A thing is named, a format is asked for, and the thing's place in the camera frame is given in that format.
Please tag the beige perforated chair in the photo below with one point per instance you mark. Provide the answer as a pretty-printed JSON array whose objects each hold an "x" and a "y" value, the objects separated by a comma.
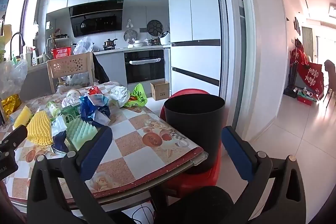
[{"x": 71, "y": 64}]

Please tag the clear plastic bag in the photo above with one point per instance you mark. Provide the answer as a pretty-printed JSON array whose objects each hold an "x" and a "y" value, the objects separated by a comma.
[{"x": 13, "y": 77}]

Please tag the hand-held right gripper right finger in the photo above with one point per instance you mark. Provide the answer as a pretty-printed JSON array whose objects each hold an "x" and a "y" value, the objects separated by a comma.
[{"x": 237, "y": 150}]

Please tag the yellow sponge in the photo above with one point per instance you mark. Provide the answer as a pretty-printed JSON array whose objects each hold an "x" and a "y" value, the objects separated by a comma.
[{"x": 22, "y": 116}]

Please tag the sliding door frame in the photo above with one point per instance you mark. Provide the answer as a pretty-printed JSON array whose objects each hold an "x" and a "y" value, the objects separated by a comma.
[{"x": 236, "y": 29}]

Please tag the clear bag of groceries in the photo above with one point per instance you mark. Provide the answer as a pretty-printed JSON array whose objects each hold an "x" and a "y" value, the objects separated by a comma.
[{"x": 78, "y": 79}]

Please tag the checkered floral tablecloth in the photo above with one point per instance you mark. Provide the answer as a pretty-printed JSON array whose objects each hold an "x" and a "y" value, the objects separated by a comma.
[{"x": 136, "y": 145}]

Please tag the curved kitchen faucet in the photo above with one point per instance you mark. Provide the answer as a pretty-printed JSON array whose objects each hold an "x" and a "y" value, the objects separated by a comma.
[{"x": 16, "y": 34}]

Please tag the white wall hook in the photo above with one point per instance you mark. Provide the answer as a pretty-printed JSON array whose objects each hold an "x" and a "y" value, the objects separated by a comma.
[{"x": 129, "y": 23}]

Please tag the round metal steamer rack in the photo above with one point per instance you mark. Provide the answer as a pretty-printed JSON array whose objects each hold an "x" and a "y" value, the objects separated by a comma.
[{"x": 130, "y": 35}]

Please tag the kitchen window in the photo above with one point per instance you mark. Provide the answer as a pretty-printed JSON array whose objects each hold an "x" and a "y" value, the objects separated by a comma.
[{"x": 15, "y": 3}]

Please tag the black built-in oven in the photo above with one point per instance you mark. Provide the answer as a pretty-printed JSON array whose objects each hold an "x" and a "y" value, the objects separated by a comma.
[{"x": 144, "y": 71}]

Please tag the red banner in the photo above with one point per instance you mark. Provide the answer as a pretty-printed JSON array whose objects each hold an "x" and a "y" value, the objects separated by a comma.
[{"x": 312, "y": 77}]

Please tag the yellow foam fruit net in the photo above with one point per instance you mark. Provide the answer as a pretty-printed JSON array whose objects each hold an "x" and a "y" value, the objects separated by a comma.
[{"x": 39, "y": 127}]

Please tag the red plastic stool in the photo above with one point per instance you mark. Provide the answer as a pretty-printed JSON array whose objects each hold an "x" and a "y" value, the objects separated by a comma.
[{"x": 183, "y": 182}]

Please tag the black range hood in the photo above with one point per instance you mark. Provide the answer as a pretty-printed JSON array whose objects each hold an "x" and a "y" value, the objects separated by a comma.
[{"x": 97, "y": 19}]

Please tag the green white bottle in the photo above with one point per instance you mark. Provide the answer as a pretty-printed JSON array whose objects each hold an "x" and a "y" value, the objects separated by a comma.
[{"x": 53, "y": 108}]

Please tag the white refrigerator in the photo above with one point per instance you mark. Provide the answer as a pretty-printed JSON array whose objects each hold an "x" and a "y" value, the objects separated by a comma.
[{"x": 194, "y": 16}]

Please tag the crumpled white plastic bag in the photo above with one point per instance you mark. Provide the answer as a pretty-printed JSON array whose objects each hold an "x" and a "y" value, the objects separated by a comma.
[{"x": 119, "y": 95}]

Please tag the round black multi-cup pan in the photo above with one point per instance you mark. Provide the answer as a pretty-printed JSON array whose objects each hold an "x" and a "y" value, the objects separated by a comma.
[{"x": 155, "y": 27}]

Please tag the green egg-crate foam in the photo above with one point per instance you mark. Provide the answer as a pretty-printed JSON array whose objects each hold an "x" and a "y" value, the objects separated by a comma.
[{"x": 81, "y": 132}]

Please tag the gold foil bag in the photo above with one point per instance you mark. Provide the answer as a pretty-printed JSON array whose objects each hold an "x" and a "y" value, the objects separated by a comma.
[{"x": 10, "y": 104}]

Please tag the black trash bin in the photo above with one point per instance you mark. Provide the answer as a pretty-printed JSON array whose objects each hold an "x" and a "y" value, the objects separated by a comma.
[{"x": 194, "y": 129}]

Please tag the white printed paper cup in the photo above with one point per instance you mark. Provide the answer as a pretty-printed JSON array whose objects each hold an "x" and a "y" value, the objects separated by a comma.
[{"x": 73, "y": 94}]

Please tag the red box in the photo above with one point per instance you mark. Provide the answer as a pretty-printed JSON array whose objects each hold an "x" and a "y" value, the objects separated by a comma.
[{"x": 305, "y": 99}]

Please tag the red plastic basket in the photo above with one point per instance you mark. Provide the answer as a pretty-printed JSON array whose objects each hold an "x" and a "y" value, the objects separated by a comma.
[{"x": 61, "y": 53}]

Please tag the white spray bottle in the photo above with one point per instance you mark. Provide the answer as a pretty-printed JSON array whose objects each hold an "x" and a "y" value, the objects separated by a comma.
[{"x": 34, "y": 58}]

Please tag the black jacket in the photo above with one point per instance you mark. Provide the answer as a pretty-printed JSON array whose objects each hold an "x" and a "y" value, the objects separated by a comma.
[{"x": 101, "y": 71}]

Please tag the blue plastic bag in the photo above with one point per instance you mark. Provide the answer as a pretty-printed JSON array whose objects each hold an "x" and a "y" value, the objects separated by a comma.
[{"x": 92, "y": 111}]

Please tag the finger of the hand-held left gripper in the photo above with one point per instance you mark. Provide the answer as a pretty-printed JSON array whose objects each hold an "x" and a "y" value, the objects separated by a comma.
[{"x": 14, "y": 134}]

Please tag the white rice cooker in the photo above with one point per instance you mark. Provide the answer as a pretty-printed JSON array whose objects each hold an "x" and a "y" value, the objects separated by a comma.
[{"x": 165, "y": 39}]

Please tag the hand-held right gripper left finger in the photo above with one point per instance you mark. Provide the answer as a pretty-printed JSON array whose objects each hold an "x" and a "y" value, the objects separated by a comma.
[{"x": 95, "y": 150}]

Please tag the dark dining chair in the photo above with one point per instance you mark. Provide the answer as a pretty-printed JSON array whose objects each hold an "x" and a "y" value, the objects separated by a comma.
[{"x": 329, "y": 69}]

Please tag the cardboard box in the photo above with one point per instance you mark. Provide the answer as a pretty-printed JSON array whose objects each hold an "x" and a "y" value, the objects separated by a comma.
[{"x": 160, "y": 91}]

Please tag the red wrapper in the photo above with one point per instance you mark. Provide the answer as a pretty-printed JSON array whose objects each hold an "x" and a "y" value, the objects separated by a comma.
[{"x": 93, "y": 90}]

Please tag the blue white plastic wrapper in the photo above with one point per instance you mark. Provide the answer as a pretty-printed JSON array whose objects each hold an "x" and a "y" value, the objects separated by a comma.
[{"x": 59, "y": 132}]

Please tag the green snack bag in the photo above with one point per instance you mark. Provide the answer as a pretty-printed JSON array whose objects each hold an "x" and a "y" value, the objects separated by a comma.
[{"x": 137, "y": 98}]

